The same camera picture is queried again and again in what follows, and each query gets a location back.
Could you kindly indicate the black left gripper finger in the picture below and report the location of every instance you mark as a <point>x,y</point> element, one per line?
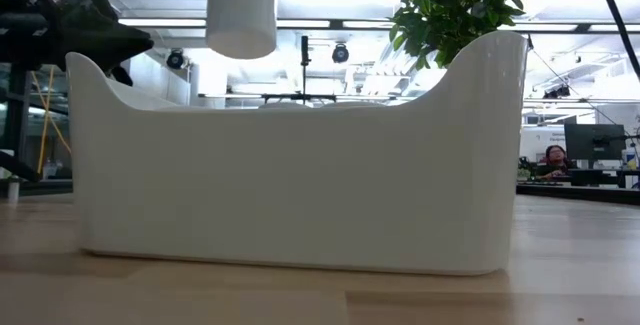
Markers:
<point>131,45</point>
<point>122,76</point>

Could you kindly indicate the white pill bottle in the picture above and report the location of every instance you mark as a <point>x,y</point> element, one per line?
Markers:
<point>241,10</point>

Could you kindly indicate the white plastic basket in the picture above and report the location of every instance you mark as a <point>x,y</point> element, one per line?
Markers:
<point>300,185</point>

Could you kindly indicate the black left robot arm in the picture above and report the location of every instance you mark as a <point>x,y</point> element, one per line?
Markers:
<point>20,35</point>

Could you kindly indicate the black ceiling spotlight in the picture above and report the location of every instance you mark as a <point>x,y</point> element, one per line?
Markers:
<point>340,53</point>
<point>557,92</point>
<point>175,59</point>

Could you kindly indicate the black tripod stand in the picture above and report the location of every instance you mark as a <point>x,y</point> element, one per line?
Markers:
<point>304,65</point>

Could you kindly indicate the green plant in black pot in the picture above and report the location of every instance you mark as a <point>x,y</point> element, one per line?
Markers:
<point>450,10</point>

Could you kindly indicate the person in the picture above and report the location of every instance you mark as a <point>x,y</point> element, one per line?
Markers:
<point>556,161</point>

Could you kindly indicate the black computer monitor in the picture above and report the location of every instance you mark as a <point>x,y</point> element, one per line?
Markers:
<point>595,142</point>

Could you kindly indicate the dark office desk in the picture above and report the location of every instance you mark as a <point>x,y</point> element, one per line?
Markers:
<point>600,176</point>

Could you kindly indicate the black frame post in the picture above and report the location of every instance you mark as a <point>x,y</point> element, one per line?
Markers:
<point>19,115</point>

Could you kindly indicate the black table edge rail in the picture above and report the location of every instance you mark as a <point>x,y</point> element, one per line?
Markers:
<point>580,192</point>

